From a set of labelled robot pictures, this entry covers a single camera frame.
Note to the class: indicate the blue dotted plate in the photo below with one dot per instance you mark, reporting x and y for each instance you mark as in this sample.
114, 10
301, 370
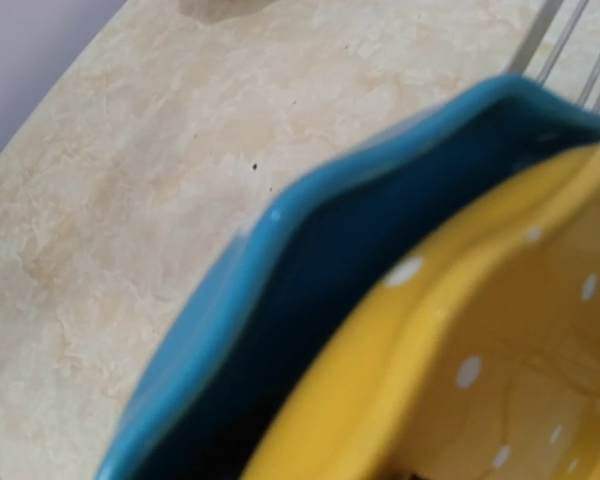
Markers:
281, 288

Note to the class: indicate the small yellow dotted plate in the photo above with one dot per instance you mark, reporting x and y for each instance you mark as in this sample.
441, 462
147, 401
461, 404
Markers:
476, 357

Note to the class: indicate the metal wire dish rack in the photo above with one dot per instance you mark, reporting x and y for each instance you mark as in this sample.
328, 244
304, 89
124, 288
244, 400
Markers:
561, 51

